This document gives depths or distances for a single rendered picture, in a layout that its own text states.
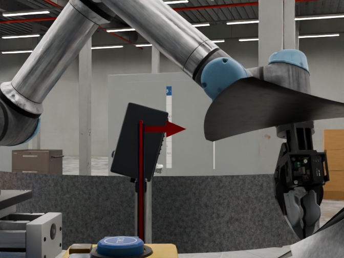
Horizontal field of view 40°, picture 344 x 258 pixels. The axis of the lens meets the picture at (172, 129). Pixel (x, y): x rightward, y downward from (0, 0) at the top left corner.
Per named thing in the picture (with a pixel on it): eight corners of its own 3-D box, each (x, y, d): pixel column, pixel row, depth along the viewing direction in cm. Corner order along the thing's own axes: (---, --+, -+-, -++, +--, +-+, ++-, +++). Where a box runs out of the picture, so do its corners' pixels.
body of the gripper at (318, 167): (288, 185, 82) (282, 119, 86) (276, 193, 90) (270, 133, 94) (331, 184, 82) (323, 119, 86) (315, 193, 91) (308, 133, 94)
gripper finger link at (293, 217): (295, 239, 81) (289, 186, 84) (285, 242, 87) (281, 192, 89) (313, 239, 81) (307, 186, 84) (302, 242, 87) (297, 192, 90)
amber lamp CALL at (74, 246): (90, 255, 40) (90, 248, 40) (68, 255, 40) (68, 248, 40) (92, 250, 41) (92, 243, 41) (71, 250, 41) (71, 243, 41)
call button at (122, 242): (143, 264, 39) (143, 243, 39) (94, 265, 39) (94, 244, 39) (144, 252, 43) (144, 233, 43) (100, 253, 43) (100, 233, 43)
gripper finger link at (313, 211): (313, 239, 81) (307, 186, 84) (302, 242, 87) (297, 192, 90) (330, 239, 81) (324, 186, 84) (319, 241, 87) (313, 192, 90)
